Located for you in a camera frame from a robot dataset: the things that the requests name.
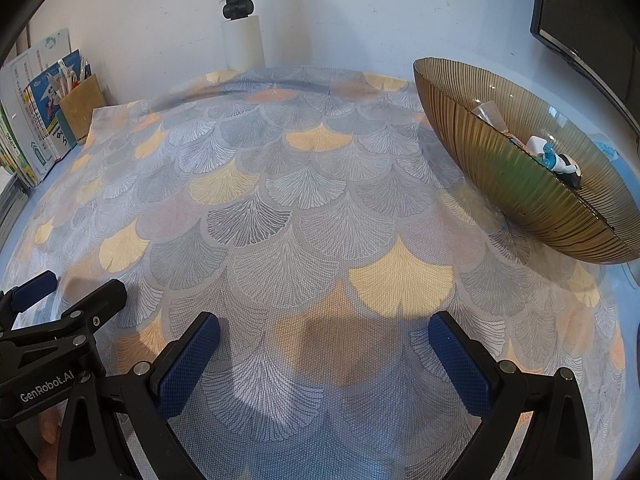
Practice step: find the person left hand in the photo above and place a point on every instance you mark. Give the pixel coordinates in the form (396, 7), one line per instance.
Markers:
(49, 425)

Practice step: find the pens in holder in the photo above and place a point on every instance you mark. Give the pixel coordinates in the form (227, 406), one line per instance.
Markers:
(67, 78)

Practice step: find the cardboard pen holder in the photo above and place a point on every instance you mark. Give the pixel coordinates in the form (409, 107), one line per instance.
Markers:
(78, 106)

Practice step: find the black monitor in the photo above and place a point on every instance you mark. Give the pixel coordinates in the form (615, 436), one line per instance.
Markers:
(599, 39)

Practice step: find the white desk lamp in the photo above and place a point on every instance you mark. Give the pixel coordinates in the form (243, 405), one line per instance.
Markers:
(242, 36)

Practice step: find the stack of books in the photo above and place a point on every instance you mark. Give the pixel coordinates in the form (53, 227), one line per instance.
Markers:
(30, 103)

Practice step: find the amber ribbed glass bowl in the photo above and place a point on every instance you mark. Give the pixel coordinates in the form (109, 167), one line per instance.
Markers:
(598, 223)

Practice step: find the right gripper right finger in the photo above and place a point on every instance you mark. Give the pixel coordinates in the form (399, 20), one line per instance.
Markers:
(557, 441)

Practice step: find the blue tissue pack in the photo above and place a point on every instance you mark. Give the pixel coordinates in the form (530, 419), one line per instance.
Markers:
(610, 152)

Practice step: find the black ball toy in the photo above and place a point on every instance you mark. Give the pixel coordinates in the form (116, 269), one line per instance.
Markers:
(572, 180)

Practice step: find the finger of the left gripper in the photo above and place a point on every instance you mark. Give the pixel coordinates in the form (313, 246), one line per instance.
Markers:
(85, 317)
(20, 298)

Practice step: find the pink capybara card box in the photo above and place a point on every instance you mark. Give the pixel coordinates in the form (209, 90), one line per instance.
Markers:
(516, 141)

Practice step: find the fan pattern table mat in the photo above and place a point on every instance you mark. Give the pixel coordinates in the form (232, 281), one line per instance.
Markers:
(317, 215)

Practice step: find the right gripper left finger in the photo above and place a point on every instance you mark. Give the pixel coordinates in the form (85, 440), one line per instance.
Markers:
(93, 445)

